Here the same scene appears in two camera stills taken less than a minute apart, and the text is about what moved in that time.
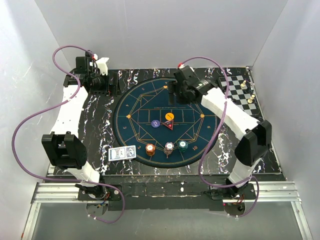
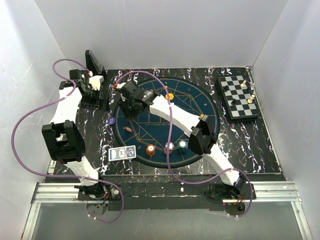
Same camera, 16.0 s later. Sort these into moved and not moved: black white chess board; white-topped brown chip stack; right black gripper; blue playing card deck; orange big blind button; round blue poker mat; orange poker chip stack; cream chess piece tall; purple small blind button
Moved: purple small blind button; orange big blind button; right black gripper
Not moved: round blue poker mat; blue playing card deck; white-topped brown chip stack; black white chess board; cream chess piece tall; orange poker chip stack
